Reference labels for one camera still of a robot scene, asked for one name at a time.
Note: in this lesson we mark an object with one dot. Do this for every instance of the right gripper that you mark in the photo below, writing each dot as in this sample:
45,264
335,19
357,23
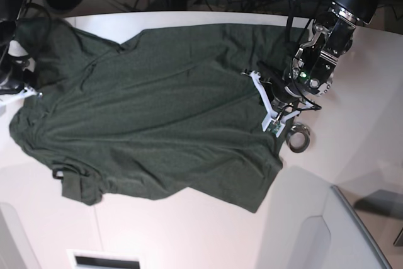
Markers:
15,78

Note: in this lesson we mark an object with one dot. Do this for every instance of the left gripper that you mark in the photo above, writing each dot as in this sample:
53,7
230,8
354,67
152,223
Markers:
280,105

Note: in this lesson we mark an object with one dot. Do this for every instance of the dark green t-shirt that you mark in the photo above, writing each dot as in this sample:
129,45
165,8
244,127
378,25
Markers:
166,110

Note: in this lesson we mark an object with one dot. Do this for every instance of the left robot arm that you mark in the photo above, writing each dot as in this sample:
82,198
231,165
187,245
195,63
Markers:
311,70

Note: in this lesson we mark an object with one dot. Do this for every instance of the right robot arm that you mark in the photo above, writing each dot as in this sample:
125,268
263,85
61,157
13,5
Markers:
12,14

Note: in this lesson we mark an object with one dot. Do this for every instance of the grey tape roll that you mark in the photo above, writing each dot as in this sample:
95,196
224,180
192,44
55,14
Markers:
298,138

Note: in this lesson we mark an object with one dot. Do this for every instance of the small black clip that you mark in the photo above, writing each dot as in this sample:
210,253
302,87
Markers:
58,174

